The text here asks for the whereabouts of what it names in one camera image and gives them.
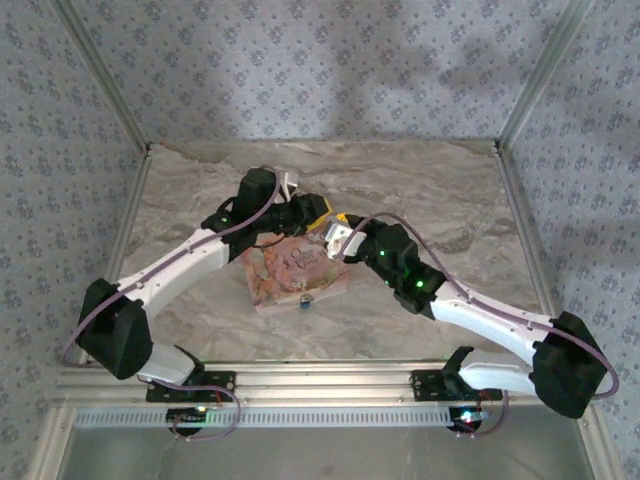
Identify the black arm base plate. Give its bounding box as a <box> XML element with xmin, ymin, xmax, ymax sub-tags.
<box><xmin>146</xmin><ymin>369</ymin><xmax>237</xmax><ymax>403</ymax></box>
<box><xmin>410</xmin><ymin>368</ymin><xmax>503</xmax><ymax>403</ymax></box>

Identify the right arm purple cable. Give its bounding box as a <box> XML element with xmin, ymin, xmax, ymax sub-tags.
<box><xmin>339</xmin><ymin>212</ymin><xmax>621</xmax><ymax>401</ymax></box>

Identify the aluminium mounting rail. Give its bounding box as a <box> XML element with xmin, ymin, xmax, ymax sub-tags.
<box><xmin>54</xmin><ymin>360</ymin><xmax>599</xmax><ymax>404</ymax></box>

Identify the controller board with green light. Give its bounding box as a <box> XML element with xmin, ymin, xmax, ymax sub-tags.
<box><xmin>166</xmin><ymin>405</ymin><xmax>211</xmax><ymax>434</ymax></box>
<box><xmin>447</xmin><ymin>405</ymin><xmax>489</xmax><ymax>434</ymax></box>

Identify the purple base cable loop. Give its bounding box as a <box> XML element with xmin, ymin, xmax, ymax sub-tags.
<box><xmin>149</xmin><ymin>380</ymin><xmax>242</xmax><ymax>442</ymax></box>
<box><xmin>455</xmin><ymin>389</ymin><xmax>511</xmax><ymax>441</ymax></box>

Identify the slotted grey cable duct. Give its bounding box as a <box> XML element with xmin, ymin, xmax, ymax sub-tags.
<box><xmin>74</xmin><ymin>405</ymin><xmax>474</xmax><ymax>429</ymax></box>

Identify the aluminium table side rail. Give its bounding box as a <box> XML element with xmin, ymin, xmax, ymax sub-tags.
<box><xmin>493</xmin><ymin>143</ymin><xmax>574</xmax><ymax>362</ymax></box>
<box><xmin>74</xmin><ymin>145</ymin><xmax>154</xmax><ymax>367</ymax></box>

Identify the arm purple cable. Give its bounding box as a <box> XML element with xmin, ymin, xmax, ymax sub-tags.
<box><xmin>339</xmin><ymin>212</ymin><xmax>621</xmax><ymax>401</ymax></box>
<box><xmin>59</xmin><ymin>167</ymin><xmax>284</xmax><ymax>369</ymax></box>

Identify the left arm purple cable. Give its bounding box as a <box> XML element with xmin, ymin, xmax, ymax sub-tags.
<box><xmin>59</xmin><ymin>167</ymin><xmax>284</xmax><ymax>369</ymax></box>

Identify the grey metal panel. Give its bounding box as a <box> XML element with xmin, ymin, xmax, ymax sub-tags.
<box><xmin>62</xmin><ymin>425</ymin><xmax>597</xmax><ymax>480</ymax></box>

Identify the pink storybook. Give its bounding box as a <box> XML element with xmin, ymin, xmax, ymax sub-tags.
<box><xmin>239</xmin><ymin>227</ymin><xmax>351</xmax><ymax>316</ymax></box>

